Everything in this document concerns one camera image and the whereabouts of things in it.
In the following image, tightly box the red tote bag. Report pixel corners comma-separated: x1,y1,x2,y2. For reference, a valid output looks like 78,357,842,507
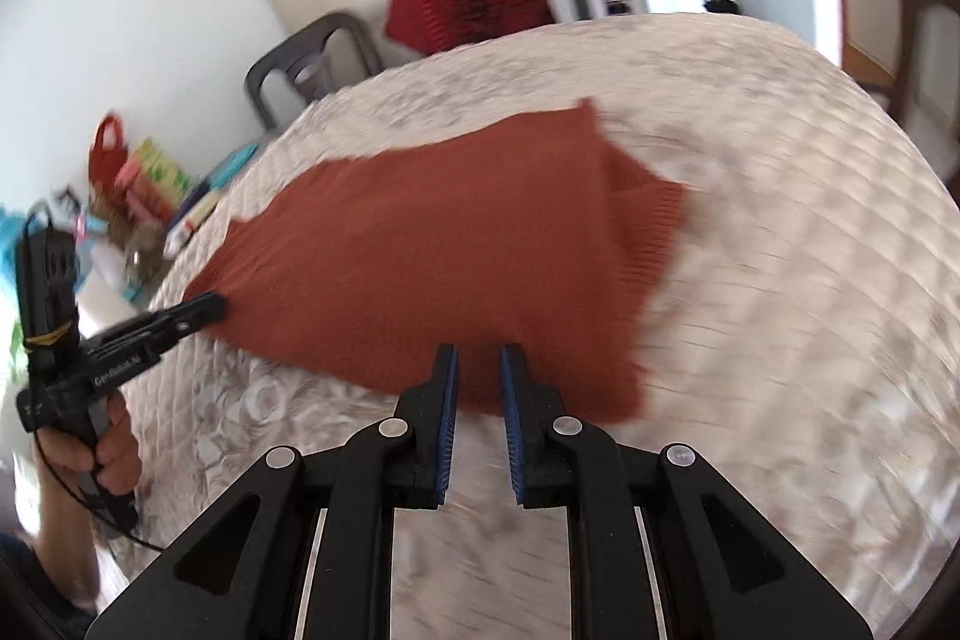
88,115,130,193

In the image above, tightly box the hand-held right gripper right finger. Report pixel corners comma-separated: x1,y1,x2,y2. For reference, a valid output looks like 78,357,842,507
501,344,875,640

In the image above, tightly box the pink drink bottle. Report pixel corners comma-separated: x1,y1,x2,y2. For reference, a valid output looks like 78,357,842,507
112,164,163,215

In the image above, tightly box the brown wooden chair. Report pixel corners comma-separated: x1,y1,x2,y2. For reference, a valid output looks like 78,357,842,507
889,0,960,161

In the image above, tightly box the clear glass jar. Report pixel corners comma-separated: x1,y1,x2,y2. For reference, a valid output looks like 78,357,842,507
124,224,170,283

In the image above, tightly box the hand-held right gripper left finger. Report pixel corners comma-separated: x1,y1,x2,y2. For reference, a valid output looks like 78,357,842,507
85,344,460,640

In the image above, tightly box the dark grey plastic chair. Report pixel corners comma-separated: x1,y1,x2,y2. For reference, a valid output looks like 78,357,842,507
246,12,385,131

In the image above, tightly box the wicker basket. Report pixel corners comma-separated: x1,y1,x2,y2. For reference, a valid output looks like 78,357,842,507
90,201,143,245

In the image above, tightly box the rust orange knit sweater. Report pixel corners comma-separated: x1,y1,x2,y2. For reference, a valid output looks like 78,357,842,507
182,96,691,427

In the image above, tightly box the person's left hand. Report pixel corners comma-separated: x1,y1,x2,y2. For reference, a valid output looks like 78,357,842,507
34,396,143,498

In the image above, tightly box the person's left forearm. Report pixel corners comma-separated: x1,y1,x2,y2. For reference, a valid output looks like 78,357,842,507
34,471,104,612

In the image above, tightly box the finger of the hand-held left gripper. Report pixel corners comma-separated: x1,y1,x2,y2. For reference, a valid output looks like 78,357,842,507
97,289,226,341
146,302,229,350

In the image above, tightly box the green floral paper bag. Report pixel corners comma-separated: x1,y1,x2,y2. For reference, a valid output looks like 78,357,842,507
124,139,193,215

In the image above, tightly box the white box with red band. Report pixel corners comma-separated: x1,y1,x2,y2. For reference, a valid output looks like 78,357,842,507
163,190,223,260

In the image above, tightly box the white paper box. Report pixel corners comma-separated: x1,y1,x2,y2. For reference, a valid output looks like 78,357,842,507
75,265,151,320

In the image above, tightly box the teal mat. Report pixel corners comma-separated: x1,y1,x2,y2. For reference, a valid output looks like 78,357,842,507
205,143,260,193

